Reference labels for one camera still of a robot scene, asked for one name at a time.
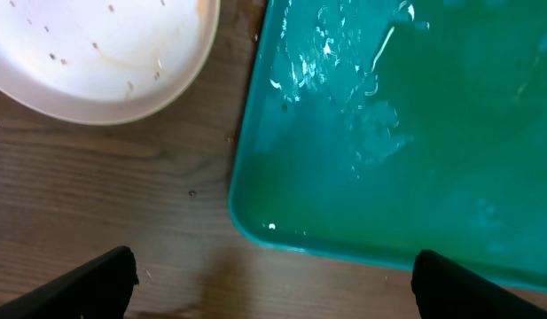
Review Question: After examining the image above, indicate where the white plate with dark stain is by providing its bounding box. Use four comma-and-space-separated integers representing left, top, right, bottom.
0, 0, 220, 126

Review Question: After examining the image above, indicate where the teal plastic tray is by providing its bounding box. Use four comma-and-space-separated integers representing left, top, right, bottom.
228, 0, 547, 292

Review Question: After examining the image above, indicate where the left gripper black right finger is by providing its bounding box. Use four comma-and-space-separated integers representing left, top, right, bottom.
411, 250, 547, 319

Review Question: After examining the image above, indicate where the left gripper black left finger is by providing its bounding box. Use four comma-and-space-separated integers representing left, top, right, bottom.
0, 246, 139, 319

